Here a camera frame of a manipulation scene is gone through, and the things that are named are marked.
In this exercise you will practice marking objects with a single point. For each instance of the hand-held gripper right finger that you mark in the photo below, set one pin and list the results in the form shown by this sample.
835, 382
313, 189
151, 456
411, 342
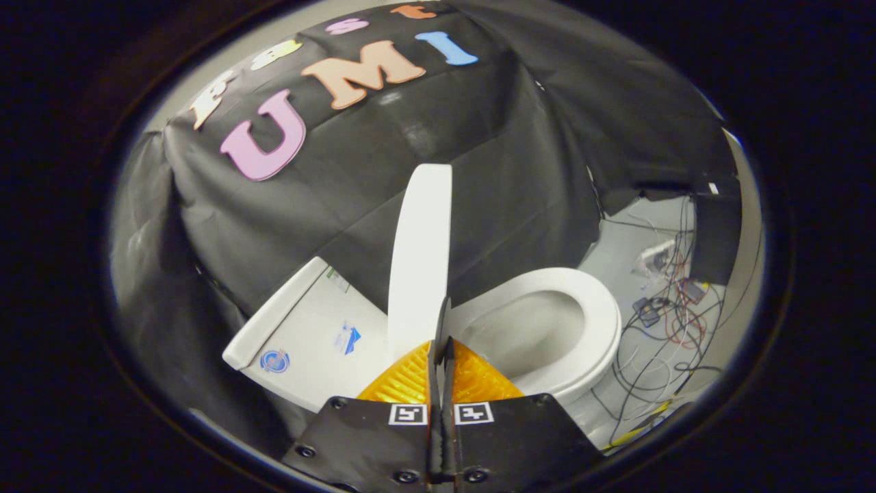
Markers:
520, 438

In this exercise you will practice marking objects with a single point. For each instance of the black box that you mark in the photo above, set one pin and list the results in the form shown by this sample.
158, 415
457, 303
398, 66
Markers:
716, 239

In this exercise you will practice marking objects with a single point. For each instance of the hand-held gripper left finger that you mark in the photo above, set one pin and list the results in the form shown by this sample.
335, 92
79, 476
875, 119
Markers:
383, 438

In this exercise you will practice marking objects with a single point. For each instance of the small black power adapter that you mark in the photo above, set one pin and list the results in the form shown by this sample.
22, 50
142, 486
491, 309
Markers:
647, 311

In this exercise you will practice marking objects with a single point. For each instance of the white toilet lid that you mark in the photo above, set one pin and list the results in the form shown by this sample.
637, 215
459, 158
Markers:
421, 260

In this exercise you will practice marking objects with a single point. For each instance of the white toilet seat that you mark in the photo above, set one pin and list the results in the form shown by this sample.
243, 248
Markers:
597, 308

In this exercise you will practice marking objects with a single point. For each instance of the black backdrop cloth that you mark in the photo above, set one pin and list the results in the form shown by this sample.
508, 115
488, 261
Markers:
342, 205

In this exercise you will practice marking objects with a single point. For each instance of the white toilet with tank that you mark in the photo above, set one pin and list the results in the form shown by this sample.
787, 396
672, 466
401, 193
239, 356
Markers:
308, 322

